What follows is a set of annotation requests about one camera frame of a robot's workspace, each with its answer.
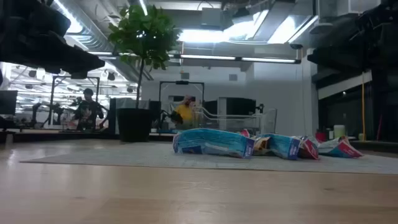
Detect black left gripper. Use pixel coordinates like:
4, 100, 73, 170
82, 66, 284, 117
0, 0, 106, 80

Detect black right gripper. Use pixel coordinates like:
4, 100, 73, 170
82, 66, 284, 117
307, 0, 398, 70

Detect red white granola bar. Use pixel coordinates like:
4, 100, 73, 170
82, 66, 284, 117
318, 136, 363, 159

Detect green orange granola bar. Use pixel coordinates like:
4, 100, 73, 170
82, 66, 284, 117
253, 136, 271, 156

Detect person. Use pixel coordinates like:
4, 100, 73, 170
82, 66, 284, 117
174, 95, 197, 130
73, 88, 105, 131

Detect green leafy plant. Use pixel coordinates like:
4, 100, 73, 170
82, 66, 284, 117
108, 3, 183, 110

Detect pale green container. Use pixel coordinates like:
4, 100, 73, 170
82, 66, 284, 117
333, 124, 346, 140

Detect black plant pot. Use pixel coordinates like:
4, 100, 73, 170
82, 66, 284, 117
116, 108, 154, 143

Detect black monitor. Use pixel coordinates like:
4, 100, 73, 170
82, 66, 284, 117
0, 90, 19, 116

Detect red rod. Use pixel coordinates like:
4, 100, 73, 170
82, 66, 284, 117
376, 113, 384, 141

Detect clear plastic bin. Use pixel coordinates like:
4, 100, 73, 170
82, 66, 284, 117
192, 105, 278, 138

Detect grey woven mat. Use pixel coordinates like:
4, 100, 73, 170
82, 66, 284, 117
19, 141, 398, 175

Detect long ceiling light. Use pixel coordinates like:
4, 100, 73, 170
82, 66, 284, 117
169, 53, 302, 65

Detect black background rig frame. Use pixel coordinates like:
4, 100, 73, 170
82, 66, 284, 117
159, 80, 205, 110
49, 75, 101, 131

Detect yellow extension cable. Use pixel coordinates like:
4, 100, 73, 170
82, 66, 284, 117
360, 73, 366, 141

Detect grey ceiling duct box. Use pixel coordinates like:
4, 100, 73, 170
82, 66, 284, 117
201, 7, 225, 27

